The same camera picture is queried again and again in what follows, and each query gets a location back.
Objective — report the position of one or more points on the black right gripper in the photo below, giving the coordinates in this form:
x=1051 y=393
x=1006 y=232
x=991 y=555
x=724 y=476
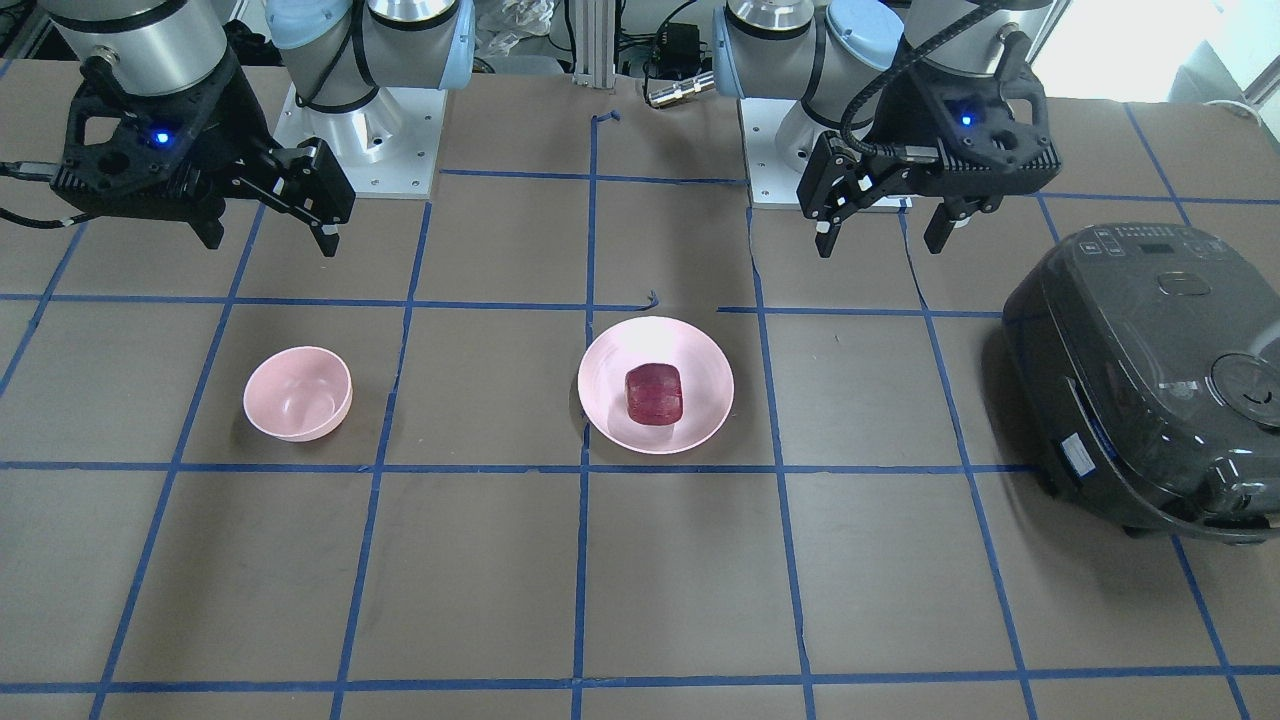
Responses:
x=226 y=128

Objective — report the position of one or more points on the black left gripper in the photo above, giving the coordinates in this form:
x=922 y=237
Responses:
x=893 y=118

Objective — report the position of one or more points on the pink bowl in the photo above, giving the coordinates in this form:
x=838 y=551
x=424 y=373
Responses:
x=299 y=394

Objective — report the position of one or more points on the red apple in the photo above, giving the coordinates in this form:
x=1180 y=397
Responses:
x=654 y=394

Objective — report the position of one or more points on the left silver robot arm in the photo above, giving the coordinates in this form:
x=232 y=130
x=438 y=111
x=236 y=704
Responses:
x=836 y=59

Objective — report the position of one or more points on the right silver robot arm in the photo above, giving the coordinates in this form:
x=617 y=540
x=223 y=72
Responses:
x=339 y=54

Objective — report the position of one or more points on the pink plate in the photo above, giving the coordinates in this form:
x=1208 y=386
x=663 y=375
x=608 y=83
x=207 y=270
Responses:
x=709 y=389

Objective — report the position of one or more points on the dark grey rice cooker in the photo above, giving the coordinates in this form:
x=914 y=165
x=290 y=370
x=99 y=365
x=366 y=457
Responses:
x=1148 y=354

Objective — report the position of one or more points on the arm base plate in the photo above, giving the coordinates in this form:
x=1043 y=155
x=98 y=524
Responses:
x=388 y=148
x=777 y=136

